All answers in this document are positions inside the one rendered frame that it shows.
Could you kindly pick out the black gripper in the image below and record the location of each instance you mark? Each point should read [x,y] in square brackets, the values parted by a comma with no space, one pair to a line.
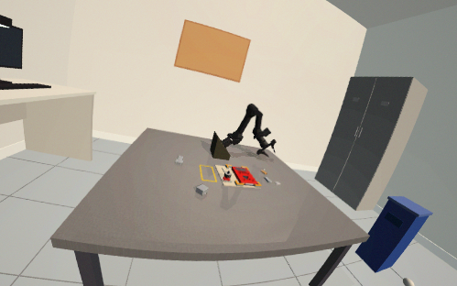
[265,145]

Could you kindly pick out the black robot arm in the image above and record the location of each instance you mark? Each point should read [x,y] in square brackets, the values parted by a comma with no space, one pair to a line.
[237,135]

